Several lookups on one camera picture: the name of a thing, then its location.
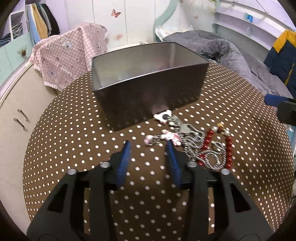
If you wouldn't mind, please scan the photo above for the beige cabinet with handles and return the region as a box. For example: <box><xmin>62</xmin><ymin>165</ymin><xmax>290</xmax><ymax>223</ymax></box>
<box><xmin>1</xmin><ymin>64</ymin><xmax>57</xmax><ymax>233</ymax></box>

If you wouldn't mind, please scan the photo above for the brown polka dot tablecloth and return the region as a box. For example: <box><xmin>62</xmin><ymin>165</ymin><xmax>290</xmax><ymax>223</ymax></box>
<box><xmin>23</xmin><ymin>63</ymin><xmax>295</xmax><ymax>240</ymax></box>

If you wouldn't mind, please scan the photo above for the grey duvet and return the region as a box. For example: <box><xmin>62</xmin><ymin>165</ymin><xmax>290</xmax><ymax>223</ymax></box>
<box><xmin>163</xmin><ymin>30</ymin><xmax>292</xmax><ymax>98</ymax></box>

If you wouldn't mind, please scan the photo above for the navy yellow jacket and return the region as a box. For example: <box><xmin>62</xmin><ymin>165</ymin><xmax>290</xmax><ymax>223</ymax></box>
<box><xmin>263</xmin><ymin>29</ymin><xmax>296</xmax><ymax>98</ymax></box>

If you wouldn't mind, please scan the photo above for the teal drawer unit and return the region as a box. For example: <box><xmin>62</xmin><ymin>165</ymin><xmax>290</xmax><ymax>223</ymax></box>
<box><xmin>0</xmin><ymin>33</ymin><xmax>33</xmax><ymax>85</ymax></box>

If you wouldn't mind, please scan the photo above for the teal bunk bed frame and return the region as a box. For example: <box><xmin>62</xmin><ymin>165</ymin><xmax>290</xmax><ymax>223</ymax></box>
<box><xmin>152</xmin><ymin>0</ymin><xmax>296</xmax><ymax>54</ymax></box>

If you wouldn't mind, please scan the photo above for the red storage box white lid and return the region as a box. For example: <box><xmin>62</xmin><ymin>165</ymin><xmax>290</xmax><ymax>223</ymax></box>
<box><xmin>107</xmin><ymin>42</ymin><xmax>148</xmax><ymax>52</ymax></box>

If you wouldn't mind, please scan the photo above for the hanging clothes row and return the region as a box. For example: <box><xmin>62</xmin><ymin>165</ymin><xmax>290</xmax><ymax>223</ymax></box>
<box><xmin>25</xmin><ymin>2</ymin><xmax>60</xmax><ymax>45</ymax></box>

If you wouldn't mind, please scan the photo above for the dark grey metal box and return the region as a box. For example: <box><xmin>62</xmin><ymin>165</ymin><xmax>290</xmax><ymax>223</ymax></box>
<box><xmin>91</xmin><ymin>42</ymin><xmax>210</xmax><ymax>131</ymax></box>

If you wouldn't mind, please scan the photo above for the pink checked cover cloth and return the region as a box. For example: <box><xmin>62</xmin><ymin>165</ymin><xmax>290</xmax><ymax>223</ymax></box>
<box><xmin>29</xmin><ymin>23</ymin><xmax>108</xmax><ymax>91</ymax></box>

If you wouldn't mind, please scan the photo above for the white cube shelf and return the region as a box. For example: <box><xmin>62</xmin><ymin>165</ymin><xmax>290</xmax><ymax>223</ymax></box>
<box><xmin>1</xmin><ymin>9</ymin><xmax>28</xmax><ymax>42</ymax></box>

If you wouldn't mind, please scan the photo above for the silver chain necklace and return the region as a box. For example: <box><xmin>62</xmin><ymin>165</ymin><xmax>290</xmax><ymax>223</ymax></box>
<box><xmin>167</xmin><ymin>115</ymin><xmax>228</xmax><ymax>172</ymax></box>

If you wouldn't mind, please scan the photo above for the pink white charm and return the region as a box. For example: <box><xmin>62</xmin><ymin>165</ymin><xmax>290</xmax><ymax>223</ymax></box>
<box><xmin>144</xmin><ymin>130</ymin><xmax>182</xmax><ymax>146</ymax></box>

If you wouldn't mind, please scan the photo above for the red bead bracelet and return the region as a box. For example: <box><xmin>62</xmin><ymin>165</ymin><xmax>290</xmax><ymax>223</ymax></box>
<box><xmin>197</xmin><ymin>124</ymin><xmax>233</xmax><ymax>171</ymax></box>

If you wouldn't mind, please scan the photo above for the white wardrobe with butterflies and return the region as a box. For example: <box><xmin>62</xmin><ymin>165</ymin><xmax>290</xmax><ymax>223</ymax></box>
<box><xmin>65</xmin><ymin>0</ymin><xmax>169</xmax><ymax>49</ymax></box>

